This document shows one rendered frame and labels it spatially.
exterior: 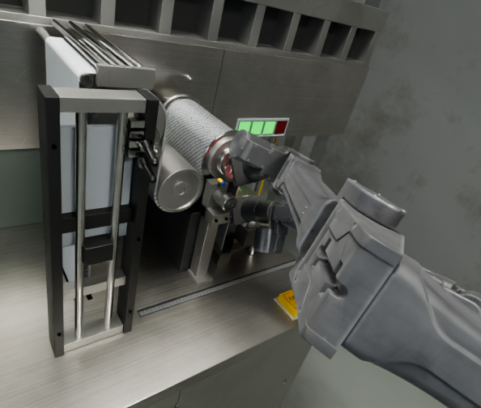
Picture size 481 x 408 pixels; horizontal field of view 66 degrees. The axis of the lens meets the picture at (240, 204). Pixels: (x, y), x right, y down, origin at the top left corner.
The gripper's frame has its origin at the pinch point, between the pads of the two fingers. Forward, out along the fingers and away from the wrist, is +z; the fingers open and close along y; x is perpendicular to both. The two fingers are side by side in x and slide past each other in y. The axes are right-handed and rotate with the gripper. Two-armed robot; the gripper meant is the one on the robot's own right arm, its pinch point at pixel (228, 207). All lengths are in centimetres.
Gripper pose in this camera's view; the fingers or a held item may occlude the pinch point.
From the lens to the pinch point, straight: 104.5
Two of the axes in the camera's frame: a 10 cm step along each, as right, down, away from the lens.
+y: 7.9, -1.4, 6.0
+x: -0.7, -9.9, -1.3
